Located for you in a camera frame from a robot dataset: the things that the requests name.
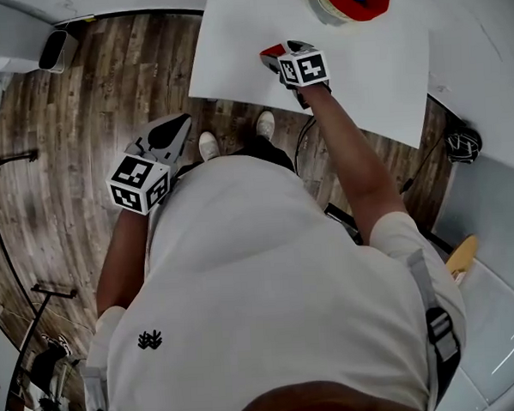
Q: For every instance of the person's white shoe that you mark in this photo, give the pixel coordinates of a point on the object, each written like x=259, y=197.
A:
x=208, y=145
x=265, y=124

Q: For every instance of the person's white t-shirt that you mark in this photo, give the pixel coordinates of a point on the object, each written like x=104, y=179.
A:
x=265, y=286

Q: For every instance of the person's right white shoe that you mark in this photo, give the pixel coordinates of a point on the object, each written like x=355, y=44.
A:
x=265, y=124

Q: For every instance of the black light stand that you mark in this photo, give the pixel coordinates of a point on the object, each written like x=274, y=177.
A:
x=55, y=291

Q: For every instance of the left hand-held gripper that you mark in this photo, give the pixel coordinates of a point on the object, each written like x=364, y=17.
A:
x=137, y=176

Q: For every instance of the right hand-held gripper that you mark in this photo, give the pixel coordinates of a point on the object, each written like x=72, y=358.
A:
x=305, y=69

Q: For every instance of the black tripod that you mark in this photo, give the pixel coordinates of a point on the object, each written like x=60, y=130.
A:
x=33, y=155

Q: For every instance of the red block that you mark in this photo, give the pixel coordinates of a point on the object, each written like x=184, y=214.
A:
x=274, y=50

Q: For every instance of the person's left white shoe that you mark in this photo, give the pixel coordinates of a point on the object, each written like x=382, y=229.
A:
x=208, y=145

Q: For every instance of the person's black trousers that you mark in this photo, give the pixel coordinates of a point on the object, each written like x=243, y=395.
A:
x=267, y=152

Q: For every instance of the person's left forearm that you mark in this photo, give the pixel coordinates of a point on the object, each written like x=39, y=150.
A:
x=118, y=259

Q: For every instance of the round yellow table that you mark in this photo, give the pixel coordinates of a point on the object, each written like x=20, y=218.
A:
x=463, y=254

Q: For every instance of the person's right forearm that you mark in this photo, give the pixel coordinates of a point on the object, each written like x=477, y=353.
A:
x=353, y=161

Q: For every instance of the white space heater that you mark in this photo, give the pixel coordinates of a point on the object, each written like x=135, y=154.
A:
x=53, y=50

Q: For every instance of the red storage basket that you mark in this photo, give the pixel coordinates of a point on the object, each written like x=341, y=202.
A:
x=358, y=10

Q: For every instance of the white cardboard box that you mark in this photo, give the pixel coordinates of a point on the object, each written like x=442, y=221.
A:
x=7, y=37

